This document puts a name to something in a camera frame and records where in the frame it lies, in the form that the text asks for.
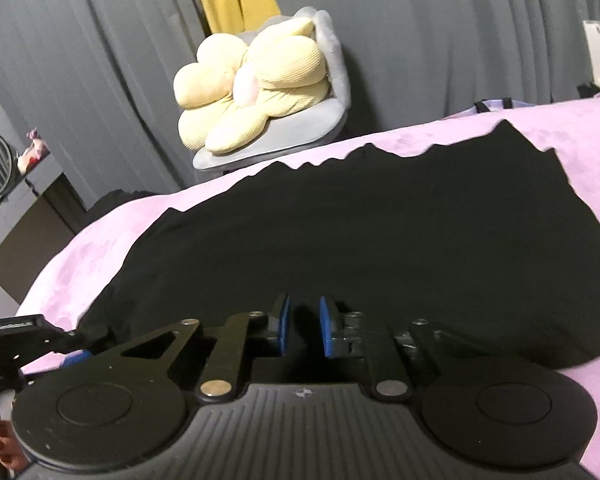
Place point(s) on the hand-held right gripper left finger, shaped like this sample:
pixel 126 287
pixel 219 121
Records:
pixel 282 322

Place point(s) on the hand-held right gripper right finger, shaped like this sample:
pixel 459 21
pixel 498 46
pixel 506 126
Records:
pixel 326 327

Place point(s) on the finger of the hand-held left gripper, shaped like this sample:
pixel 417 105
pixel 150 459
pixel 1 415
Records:
pixel 87 336

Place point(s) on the black long-sleeve shirt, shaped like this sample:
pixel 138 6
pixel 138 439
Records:
pixel 355 235

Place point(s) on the purple fleece blanket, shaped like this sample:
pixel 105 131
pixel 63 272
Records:
pixel 105 250

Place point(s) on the dark cloth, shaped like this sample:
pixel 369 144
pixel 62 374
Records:
pixel 115 202

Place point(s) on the grey cabinet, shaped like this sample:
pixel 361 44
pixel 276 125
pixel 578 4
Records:
pixel 25 210

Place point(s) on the pink toy figure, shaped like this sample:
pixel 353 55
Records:
pixel 32 149

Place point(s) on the grey padded chair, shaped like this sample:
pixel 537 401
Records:
pixel 300 125

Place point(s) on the yellow flower cushion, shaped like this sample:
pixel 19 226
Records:
pixel 260 85

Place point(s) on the grey curtain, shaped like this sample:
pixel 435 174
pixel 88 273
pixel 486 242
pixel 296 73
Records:
pixel 430 35

